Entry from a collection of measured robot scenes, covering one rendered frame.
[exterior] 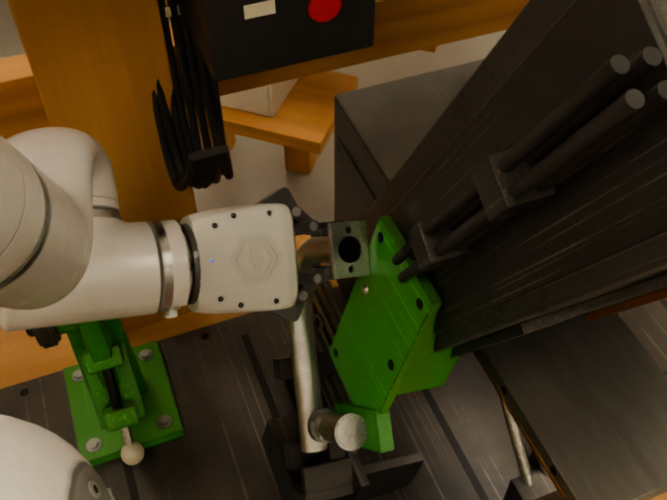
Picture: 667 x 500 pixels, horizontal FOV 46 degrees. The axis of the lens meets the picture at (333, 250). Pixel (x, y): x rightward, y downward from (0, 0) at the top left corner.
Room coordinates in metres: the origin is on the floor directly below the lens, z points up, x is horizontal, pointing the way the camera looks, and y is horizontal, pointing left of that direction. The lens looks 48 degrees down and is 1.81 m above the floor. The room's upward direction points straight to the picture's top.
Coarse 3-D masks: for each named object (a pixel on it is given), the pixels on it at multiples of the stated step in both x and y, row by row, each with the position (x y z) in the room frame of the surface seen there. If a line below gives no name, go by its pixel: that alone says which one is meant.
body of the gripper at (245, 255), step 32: (192, 224) 0.48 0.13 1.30; (224, 224) 0.49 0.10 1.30; (256, 224) 0.50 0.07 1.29; (288, 224) 0.51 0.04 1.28; (192, 256) 0.46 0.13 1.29; (224, 256) 0.47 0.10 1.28; (256, 256) 0.48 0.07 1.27; (288, 256) 0.49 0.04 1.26; (192, 288) 0.44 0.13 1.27; (224, 288) 0.45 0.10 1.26; (256, 288) 0.46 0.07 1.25; (288, 288) 0.46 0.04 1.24
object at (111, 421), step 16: (112, 352) 0.52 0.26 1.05; (96, 368) 0.50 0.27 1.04; (128, 368) 0.52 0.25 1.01; (96, 384) 0.50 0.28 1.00; (112, 384) 0.50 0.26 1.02; (128, 384) 0.51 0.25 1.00; (96, 400) 0.49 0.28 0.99; (112, 400) 0.48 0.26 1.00; (128, 400) 0.50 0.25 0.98; (112, 416) 0.47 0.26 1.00; (128, 416) 0.47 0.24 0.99
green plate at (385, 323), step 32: (384, 224) 0.51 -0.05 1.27; (384, 256) 0.50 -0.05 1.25; (352, 288) 0.52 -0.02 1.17; (384, 288) 0.48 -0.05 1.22; (416, 288) 0.44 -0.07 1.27; (352, 320) 0.49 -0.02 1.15; (384, 320) 0.46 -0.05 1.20; (416, 320) 0.42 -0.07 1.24; (352, 352) 0.47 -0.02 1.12; (384, 352) 0.44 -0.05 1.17; (416, 352) 0.42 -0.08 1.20; (448, 352) 0.44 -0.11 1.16; (352, 384) 0.45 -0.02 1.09; (384, 384) 0.42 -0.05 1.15; (416, 384) 0.43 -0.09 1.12
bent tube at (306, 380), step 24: (312, 240) 0.56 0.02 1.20; (336, 240) 0.52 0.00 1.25; (360, 240) 0.52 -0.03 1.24; (312, 264) 0.55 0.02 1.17; (336, 264) 0.50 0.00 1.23; (360, 264) 0.51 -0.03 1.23; (312, 312) 0.55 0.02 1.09; (312, 336) 0.52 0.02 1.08; (312, 360) 0.50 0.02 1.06; (312, 384) 0.48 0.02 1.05; (312, 408) 0.46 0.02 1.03
